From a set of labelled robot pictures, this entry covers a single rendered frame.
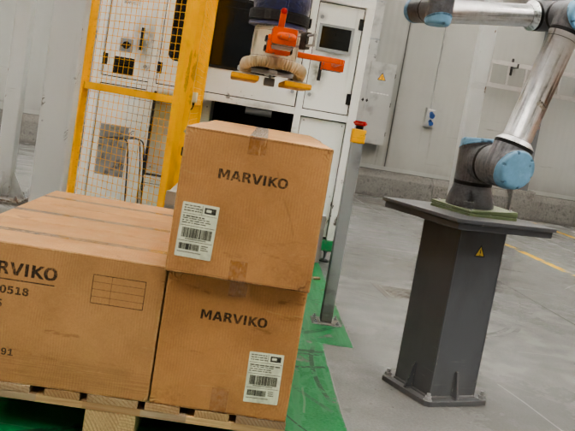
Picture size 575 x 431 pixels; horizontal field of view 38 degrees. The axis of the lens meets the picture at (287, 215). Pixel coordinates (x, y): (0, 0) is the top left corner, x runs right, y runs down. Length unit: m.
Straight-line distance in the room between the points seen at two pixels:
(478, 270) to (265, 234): 1.28
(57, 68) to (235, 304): 2.31
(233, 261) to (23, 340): 0.64
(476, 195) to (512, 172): 0.22
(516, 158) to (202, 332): 1.37
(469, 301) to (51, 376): 1.65
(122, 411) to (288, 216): 0.74
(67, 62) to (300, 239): 2.37
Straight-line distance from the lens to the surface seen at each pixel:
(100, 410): 2.48
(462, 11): 3.17
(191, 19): 4.35
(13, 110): 6.63
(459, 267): 3.26
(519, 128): 3.19
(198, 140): 2.23
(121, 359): 2.43
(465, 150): 3.30
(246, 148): 2.23
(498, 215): 3.31
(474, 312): 3.37
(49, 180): 4.41
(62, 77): 4.37
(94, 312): 2.40
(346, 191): 4.16
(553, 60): 3.24
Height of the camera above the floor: 1.02
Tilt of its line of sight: 7 degrees down
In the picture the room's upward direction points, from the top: 10 degrees clockwise
